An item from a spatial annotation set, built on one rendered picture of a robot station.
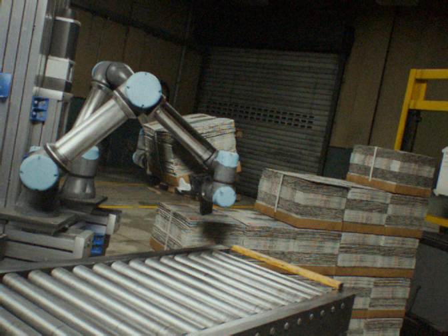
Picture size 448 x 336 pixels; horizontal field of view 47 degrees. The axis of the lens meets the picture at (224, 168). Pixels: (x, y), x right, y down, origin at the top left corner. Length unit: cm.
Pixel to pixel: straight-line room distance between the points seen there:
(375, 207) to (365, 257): 27
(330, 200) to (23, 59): 152
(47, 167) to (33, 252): 34
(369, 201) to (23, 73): 176
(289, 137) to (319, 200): 761
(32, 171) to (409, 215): 202
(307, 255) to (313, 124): 742
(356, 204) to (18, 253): 163
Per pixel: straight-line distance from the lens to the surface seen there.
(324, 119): 982
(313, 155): 984
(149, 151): 235
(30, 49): 210
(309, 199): 252
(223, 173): 179
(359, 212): 274
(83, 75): 981
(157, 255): 166
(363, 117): 947
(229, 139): 215
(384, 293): 304
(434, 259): 357
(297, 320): 140
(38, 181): 172
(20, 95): 208
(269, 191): 270
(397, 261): 303
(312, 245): 260
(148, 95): 170
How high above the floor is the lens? 122
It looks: 4 degrees down
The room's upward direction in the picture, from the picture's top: 11 degrees clockwise
